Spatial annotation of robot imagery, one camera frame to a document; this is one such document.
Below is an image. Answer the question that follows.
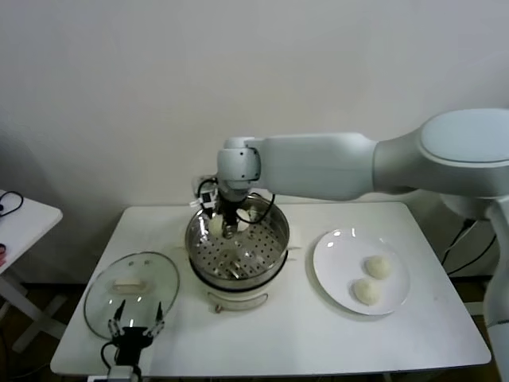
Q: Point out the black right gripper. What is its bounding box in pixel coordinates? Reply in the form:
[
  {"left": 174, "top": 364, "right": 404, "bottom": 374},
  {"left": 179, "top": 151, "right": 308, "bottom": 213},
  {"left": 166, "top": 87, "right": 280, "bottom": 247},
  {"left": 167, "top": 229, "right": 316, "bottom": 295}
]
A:
[{"left": 218, "top": 194, "right": 241, "bottom": 240}]

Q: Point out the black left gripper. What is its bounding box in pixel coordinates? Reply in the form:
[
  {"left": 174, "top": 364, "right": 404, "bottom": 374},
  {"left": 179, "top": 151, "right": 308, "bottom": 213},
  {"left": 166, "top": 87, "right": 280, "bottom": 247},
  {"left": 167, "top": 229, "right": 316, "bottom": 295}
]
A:
[{"left": 106, "top": 299, "right": 166, "bottom": 365}]

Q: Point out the stainless steel steamer basket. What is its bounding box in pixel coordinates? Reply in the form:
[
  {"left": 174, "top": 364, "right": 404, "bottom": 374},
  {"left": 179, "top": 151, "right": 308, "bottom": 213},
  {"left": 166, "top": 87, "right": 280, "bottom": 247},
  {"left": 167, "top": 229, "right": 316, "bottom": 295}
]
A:
[{"left": 173, "top": 198, "right": 304, "bottom": 290}]

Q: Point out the glass pot lid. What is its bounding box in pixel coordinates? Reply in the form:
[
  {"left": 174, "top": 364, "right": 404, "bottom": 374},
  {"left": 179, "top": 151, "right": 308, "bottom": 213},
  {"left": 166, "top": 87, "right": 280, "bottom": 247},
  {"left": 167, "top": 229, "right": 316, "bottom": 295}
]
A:
[{"left": 82, "top": 251, "right": 181, "bottom": 340}]

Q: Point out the cream electric cooker pot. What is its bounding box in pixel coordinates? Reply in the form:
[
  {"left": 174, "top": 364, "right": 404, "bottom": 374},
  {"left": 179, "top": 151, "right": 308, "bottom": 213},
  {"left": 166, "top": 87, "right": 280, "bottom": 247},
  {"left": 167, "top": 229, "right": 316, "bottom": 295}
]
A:
[{"left": 186, "top": 246, "right": 299, "bottom": 315}]

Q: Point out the white round plate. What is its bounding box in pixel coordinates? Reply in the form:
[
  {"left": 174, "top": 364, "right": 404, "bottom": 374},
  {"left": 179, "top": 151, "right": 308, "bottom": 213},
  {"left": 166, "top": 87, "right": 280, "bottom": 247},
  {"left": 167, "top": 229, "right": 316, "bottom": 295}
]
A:
[{"left": 312, "top": 228, "right": 410, "bottom": 317}]

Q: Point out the white side table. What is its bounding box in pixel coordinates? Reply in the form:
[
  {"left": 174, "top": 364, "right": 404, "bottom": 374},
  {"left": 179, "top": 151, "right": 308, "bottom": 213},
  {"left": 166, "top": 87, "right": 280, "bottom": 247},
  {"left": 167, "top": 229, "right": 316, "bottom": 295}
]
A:
[
  {"left": 0, "top": 189, "right": 64, "bottom": 355},
  {"left": 471, "top": 276, "right": 494, "bottom": 316}
]

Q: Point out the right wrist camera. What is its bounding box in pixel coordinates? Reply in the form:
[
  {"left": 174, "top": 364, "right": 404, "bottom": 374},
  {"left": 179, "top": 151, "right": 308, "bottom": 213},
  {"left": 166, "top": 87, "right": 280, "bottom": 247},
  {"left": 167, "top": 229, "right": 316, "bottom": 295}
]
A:
[{"left": 188, "top": 173, "right": 220, "bottom": 210}]

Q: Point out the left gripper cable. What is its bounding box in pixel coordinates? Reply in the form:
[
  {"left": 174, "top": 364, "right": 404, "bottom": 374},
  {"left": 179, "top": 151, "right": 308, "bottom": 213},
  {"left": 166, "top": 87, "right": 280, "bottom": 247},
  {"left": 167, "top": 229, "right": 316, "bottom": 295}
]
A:
[{"left": 100, "top": 340, "right": 120, "bottom": 368}]

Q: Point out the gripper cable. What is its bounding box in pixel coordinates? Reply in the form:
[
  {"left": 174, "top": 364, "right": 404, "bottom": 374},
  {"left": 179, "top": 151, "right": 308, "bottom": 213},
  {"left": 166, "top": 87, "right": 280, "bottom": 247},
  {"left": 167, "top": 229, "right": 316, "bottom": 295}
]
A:
[
  {"left": 247, "top": 192, "right": 278, "bottom": 224},
  {"left": 100, "top": 340, "right": 120, "bottom": 368}
]

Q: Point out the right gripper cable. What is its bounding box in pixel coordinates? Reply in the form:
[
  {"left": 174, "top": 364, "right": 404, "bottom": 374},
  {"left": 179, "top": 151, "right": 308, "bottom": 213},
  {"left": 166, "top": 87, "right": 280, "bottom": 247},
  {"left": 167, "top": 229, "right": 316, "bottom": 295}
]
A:
[{"left": 247, "top": 192, "right": 278, "bottom": 224}]

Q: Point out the thin black looped cable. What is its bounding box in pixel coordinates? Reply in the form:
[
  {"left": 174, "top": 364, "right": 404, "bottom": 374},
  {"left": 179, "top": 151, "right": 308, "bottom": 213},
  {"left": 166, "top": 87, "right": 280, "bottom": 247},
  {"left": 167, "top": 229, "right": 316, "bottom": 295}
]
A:
[{"left": 0, "top": 191, "right": 25, "bottom": 218}]

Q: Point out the black cable with adapter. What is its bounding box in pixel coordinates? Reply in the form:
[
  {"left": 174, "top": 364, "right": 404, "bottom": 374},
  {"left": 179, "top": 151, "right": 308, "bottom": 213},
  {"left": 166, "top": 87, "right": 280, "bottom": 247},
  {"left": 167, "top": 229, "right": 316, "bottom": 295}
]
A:
[{"left": 441, "top": 218, "right": 498, "bottom": 276}]

